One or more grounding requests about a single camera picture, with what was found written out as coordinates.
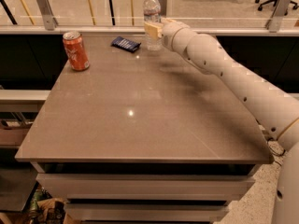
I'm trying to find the orange soda can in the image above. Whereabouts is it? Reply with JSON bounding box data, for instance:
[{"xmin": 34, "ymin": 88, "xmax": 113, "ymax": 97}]
[{"xmin": 63, "ymin": 31, "xmax": 90, "ymax": 71}]

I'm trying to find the middle metal railing post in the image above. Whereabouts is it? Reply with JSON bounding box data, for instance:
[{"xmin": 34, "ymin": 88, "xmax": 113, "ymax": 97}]
[{"xmin": 159, "ymin": 0, "xmax": 167, "ymax": 17}]

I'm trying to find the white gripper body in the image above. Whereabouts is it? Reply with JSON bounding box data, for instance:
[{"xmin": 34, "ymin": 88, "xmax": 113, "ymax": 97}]
[{"xmin": 162, "ymin": 21, "xmax": 196, "ymax": 54}]

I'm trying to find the metal railing post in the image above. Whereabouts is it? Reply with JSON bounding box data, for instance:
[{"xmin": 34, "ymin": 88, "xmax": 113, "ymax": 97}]
[
  {"xmin": 36, "ymin": 0, "xmax": 58, "ymax": 31},
  {"xmin": 159, "ymin": 0, "xmax": 167, "ymax": 17},
  {"xmin": 266, "ymin": 0, "xmax": 291, "ymax": 33}
]

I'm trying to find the right metal railing post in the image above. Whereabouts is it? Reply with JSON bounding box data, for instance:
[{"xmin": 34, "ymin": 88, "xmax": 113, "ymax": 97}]
[{"xmin": 266, "ymin": 0, "xmax": 291, "ymax": 33}]

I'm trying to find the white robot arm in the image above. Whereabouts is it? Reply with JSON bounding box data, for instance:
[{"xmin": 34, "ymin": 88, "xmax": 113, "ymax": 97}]
[{"xmin": 144, "ymin": 19, "xmax": 299, "ymax": 224}]

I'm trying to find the grey drawer cabinet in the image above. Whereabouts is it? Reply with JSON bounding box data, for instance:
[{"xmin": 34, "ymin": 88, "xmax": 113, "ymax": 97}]
[{"xmin": 31, "ymin": 161, "xmax": 261, "ymax": 224}]

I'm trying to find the blue rxbar wrapper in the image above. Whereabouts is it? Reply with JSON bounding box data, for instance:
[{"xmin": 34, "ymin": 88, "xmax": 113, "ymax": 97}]
[{"xmin": 111, "ymin": 36, "xmax": 140, "ymax": 53}]

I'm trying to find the clear plastic water bottle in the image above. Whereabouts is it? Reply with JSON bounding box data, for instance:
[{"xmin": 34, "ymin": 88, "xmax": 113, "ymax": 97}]
[{"xmin": 143, "ymin": 0, "xmax": 162, "ymax": 51}]

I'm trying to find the left metal railing post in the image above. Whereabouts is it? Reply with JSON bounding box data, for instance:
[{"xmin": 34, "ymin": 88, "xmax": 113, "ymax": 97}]
[{"xmin": 36, "ymin": 0, "xmax": 58, "ymax": 31}]

